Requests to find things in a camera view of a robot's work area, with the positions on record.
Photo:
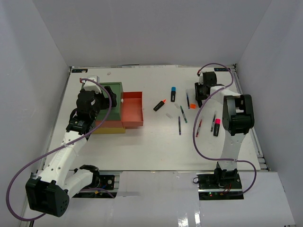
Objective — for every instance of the red pen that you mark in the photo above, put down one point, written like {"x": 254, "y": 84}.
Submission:
{"x": 199, "y": 127}

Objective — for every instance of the blue pen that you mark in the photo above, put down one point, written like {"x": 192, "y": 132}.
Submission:
{"x": 187, "y": 97}

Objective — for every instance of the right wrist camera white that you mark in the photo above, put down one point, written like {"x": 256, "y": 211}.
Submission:
{"x": 200, "y": 77}

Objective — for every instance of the red drawer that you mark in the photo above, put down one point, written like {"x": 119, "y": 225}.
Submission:
{"x": 132, "y": 109}

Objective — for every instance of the right black corner label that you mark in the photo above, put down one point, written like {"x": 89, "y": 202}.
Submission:
{"x": 221, "y": 69}

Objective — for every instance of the left black corner label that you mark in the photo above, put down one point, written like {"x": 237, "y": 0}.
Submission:
{"x": 79, "y": 70}

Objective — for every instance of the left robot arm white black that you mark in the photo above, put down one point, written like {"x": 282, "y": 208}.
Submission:
{"x": 51, "y": 191}

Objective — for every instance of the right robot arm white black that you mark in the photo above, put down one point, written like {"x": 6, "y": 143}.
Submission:
{"x": 237, "y": 120}

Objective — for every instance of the purple pen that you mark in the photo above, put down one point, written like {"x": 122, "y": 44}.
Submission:
{"x": 179, "y": 125}

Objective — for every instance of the blue cap black highlighter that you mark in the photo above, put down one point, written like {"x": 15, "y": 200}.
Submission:
{"x": 173, "y": 94}

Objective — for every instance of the green drawer cabinet box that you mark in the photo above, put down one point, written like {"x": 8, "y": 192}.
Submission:
{"x": 113, "y": 123}

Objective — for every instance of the pink cap black highlighter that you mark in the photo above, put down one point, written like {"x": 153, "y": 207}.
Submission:
{"x": 216, "y": 127}

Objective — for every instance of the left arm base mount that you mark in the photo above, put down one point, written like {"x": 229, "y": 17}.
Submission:
{"x": 107, "y": 182}

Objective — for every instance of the black corner label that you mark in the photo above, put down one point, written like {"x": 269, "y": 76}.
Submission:
{"x": 79, "y": 70}
{"x": 221, "y": 69}

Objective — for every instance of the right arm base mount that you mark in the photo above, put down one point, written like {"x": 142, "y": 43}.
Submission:
{"x": 209, "y": 189}

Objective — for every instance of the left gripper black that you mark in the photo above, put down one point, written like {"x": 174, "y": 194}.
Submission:
{"x": 106, "y": 101}

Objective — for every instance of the green pen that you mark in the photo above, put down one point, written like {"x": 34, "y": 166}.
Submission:
{"x": 183, "y": 114}

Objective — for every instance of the uncapped orange highlighter black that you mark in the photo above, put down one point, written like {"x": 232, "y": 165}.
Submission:
{"x": 159, "y": 105}

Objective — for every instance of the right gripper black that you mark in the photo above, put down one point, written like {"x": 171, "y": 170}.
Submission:
{"x": 198, "y": 96}

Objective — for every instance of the black pen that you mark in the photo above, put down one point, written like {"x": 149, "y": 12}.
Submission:
{"x": 213, "y": 121}

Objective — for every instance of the green cap black highlighter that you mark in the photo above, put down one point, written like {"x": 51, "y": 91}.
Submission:
{"x": 199, "y": 103}

